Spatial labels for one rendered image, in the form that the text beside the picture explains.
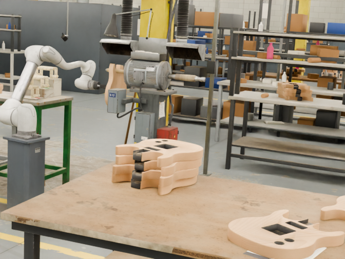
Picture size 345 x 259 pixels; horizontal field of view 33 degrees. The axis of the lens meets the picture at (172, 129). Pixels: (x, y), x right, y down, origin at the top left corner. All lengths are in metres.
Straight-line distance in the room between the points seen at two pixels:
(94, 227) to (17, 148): 2.69
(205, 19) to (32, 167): 5.69
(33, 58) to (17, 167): 0.97
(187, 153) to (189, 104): 7.32
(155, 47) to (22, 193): 1.71
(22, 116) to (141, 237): 2.84
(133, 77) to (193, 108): 5.12
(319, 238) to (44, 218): 1.09
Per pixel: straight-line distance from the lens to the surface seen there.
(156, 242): 2.23
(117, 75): 5.40
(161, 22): 6.13
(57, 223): 2.40
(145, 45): 5.32
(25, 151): 4.92
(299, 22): 9.48
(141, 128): 5.09
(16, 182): 5.04
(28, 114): 4.94
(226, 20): 9.91
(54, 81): 5.81
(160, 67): 5.07
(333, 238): 2.37
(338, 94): 8.30
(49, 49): 5.16
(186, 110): 10.27
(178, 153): 2.90
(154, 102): 5.12
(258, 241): 2.20
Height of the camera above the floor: 1.71
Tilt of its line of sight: 10 degrees down
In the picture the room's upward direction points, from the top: 4 degrees clockwise
